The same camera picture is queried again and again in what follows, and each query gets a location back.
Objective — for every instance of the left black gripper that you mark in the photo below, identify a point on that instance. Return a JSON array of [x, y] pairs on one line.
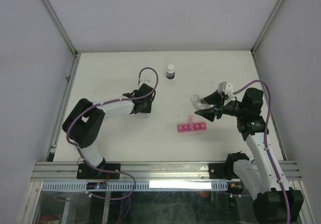
[[147, 109]]

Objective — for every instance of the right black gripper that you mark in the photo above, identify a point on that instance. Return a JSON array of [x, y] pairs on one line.
[[215, 99]]

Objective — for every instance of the clear pill bottle orange cap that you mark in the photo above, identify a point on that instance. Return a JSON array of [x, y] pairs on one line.
[[199, 103]]

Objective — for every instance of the pink pill organizer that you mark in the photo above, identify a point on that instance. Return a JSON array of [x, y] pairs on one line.
[[192, 125]]

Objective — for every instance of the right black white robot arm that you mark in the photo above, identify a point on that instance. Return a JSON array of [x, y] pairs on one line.
[[274, 199]]

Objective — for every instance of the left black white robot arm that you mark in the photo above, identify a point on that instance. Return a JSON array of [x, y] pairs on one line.
[[85, 120]]

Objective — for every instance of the white capped blue bottle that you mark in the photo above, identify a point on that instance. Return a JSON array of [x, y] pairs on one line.
[[170, 72]]

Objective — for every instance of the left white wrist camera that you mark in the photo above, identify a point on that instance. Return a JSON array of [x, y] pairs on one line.
[[142, 81]]

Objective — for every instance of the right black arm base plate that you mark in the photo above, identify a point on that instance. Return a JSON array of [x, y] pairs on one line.
[[221, 171]]

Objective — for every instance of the left aluminium frame post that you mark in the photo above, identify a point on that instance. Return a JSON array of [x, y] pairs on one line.
[[59, 26]]

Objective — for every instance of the aluminium frame post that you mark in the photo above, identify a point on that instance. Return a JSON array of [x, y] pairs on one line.
[[59, 26], [267, 25]]

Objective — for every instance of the aluminium mounting rail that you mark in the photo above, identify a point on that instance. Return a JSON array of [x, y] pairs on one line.
[[141, 171]]

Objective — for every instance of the grey slotted cable duct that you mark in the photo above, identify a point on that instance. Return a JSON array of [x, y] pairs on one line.
[[154, 185]]

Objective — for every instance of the right aluminium frame post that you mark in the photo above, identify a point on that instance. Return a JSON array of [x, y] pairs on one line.
[[267, 25]]

